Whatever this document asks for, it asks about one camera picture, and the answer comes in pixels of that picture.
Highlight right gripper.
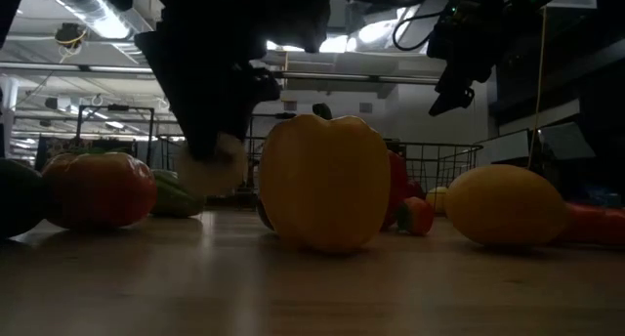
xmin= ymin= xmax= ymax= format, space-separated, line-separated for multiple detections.
xmin=427 ymin=0 xmax=504 ymax=117

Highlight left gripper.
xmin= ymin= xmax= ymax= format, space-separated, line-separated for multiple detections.
xmin=134 ymin=0 xmax=333 ymax=157

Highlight white garlic bulb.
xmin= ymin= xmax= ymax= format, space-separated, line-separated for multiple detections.
xmin=174 ymin=132 xmax=249 ymax=196

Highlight red bell pepper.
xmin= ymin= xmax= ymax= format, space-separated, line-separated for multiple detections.
xmin=380 ymin=148 xmax=410 ymax=231

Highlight yellow lemon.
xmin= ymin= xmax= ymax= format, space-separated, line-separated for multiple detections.
xmin=424 ymin=186 xmax=451 ymax=216

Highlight round orange fruit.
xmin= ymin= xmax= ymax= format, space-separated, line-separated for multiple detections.
xmin=442 ymin=163 xmax=570 ymax=247

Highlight green ribbed squash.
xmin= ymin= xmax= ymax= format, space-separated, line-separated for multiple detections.
xmin=149 ymin=168 xmax=207 ymax=219

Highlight small cherry tomato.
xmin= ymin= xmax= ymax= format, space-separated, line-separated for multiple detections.
xmin=395 ymin=195 xmax=436 ymax=237

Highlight yellow bell pepper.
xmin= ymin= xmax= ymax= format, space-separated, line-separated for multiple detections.
xmin=257 ymin=103 xmax=393 ymax=255

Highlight orange persimmon green calyx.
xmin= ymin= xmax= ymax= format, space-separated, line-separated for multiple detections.
xmin=41 ymin=151 xmax=158 ymax=231

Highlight orange carrot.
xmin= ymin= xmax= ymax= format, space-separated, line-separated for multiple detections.
xmin=554 ymin=201 xmax=625 ymax=246

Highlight green avocado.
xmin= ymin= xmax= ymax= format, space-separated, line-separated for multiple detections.
xmin=0 ymin=157 xmax=49 ymax=240

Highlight white board panel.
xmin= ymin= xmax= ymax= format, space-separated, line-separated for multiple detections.
xmin=480 ymin=129 xmax=534 ymax=168

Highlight grey monitor panel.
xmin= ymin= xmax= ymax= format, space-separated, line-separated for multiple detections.
xmin=538 ymin=121 xmax=598 ymax=160

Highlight patterned fabric panel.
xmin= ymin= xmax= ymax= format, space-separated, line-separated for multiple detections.
xmin=34 ymin=135 xmax=138 ymax=156

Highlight hanging yellow cable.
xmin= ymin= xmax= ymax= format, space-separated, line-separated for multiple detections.
xmin=525 ymin=6 xmax=548 ymax=171

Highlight ceiling cord reel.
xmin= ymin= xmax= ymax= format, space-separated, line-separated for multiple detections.
xmin=53 ymin=21 xmax=90 ymax=52

